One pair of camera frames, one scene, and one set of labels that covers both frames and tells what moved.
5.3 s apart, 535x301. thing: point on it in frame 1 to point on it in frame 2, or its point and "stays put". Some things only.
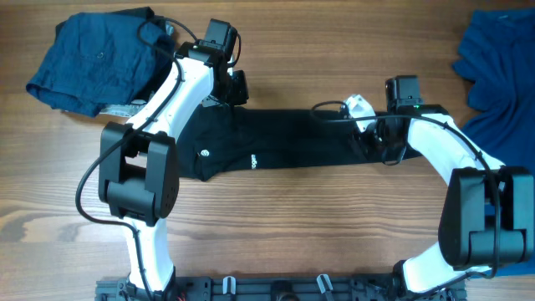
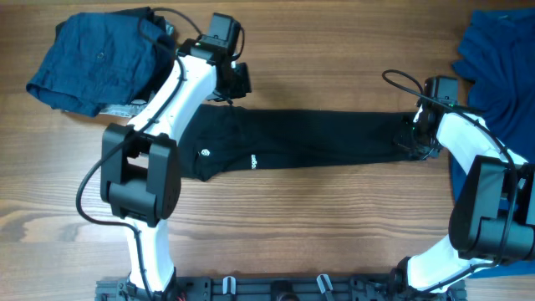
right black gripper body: (377, 135) to (419, 142)
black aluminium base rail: (277, 288) stays put
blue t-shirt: (498, 58) stays put
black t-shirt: (215, 140) stays put
